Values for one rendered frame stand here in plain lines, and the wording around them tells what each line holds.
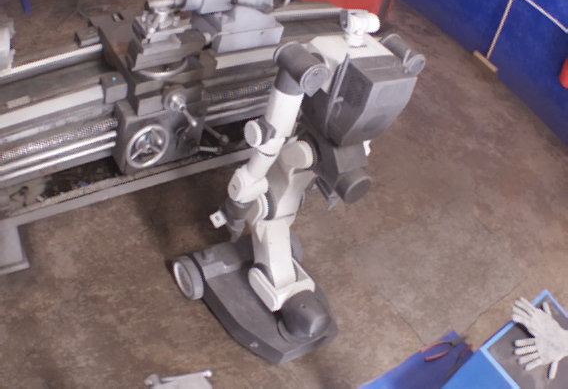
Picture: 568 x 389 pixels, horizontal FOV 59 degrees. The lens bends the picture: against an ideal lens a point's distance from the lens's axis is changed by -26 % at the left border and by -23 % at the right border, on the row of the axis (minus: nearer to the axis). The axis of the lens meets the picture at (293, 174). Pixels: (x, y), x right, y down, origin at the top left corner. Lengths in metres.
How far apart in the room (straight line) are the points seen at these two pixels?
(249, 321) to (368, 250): 0.95
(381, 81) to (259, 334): 1.20
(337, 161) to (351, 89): 0.28
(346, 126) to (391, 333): 1.34
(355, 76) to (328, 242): 1.53
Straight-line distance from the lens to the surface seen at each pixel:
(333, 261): 3.15
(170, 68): 2.38
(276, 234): 2.49
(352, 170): 2.05
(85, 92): 2.41
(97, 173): 2.69
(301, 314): 2.45
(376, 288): 3.11
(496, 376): 1.39
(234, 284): 2.68
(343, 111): 1.89
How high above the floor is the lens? 2.23
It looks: 39 degrees down
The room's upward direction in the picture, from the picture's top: 19 degrees clockwise
